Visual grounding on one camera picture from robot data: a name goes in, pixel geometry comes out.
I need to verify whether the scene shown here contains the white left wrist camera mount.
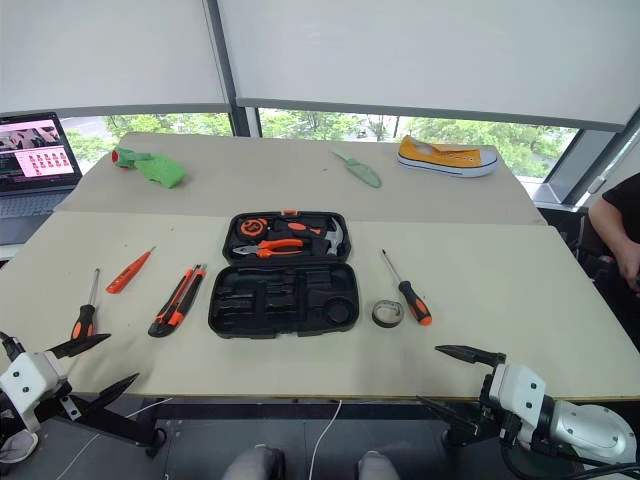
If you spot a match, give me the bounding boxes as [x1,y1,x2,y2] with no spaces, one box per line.
[0,351,69,434]

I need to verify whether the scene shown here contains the black office chair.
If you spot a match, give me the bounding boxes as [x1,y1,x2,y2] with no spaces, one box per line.
[542,204,609,281]

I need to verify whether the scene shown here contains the claw hammer orange black handle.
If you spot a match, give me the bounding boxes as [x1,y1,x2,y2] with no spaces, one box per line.
[272,215,347,257]

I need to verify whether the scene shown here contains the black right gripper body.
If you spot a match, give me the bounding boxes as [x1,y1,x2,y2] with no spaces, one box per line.
[477,364,509,444]

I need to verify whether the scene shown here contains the green plastic garden trowel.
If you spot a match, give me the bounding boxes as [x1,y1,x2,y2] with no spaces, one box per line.
[330,148,383,189]

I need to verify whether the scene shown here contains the thick white cable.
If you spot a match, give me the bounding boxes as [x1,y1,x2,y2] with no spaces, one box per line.
[308,398,345,480]

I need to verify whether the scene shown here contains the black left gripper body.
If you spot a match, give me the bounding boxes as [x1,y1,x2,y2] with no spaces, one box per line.
[32,380,84,426]

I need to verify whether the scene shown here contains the black table frame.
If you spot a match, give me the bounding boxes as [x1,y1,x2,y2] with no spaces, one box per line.
[69,394,501,459]

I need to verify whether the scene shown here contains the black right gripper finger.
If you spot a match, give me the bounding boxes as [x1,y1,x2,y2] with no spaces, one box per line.
[433,344,508,368]
[416,395,486,444]

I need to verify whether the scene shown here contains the black tool case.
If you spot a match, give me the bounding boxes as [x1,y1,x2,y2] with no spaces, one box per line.
[207,209,362,340]

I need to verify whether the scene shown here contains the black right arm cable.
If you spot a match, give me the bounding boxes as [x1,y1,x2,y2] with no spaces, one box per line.
[499,444,640,480]

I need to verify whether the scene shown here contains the green plastic watering can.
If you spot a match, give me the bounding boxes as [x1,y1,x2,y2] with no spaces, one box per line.
[110,147,188,190]

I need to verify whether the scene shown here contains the short black orange screwdriver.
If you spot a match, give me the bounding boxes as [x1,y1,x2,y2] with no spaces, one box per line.
[69,268,101,340]

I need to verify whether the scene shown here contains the large orange black utility knife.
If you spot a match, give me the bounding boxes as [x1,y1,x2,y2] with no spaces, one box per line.
[147,263,208,339]

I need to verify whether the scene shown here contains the orange voltage tester screwdriver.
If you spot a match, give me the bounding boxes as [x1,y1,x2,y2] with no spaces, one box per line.
[105,245,157,295]

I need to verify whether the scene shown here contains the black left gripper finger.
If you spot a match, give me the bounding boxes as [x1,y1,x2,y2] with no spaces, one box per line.
[46,333,112,360]
[73,372,140,420]

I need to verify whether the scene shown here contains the yellow canvas sneaker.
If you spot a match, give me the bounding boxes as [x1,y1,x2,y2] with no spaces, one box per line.
[396,134,500,179]

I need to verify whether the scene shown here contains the grey laptop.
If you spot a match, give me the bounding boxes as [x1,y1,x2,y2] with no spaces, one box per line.
[0,111,84,246]

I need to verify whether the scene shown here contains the orange handled pliers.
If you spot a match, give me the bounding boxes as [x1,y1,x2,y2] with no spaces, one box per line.
[232,238,305,260]

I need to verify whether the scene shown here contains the orange black tape measure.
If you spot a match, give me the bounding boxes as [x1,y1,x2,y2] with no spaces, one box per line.
[239,215,269,239]

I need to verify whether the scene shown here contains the grey window frame post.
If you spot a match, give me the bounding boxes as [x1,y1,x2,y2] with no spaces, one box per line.
[202,0,264,139]
[547,107,640,206]

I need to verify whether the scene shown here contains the long black orange screwdriver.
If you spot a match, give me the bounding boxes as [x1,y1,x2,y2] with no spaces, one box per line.
[381,248,434,327]

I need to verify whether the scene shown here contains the black electrical tape roll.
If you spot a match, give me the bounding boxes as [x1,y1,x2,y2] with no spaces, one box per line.
[372,298,404,330]

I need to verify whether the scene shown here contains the white roller blind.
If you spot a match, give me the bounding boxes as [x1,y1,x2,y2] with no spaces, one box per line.
[0,0,234,119]
[217,0,640,132]

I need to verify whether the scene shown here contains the thin white cable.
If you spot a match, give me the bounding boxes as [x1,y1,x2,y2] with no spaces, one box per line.
[54,397,174,480]

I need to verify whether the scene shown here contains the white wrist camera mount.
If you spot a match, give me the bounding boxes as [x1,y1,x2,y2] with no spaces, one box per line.
[0,351,69,434]
[487,363,549,449]

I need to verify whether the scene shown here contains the person in black shirt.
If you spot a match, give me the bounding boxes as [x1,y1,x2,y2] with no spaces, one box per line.
[587,172,640,301]

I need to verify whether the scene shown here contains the grey rounded shape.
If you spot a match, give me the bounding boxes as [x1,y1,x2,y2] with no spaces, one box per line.
[357,449,401,480]
[222,444,286,480]

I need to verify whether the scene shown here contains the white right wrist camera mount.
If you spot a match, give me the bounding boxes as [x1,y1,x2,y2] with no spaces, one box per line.
[487,363,549,449]

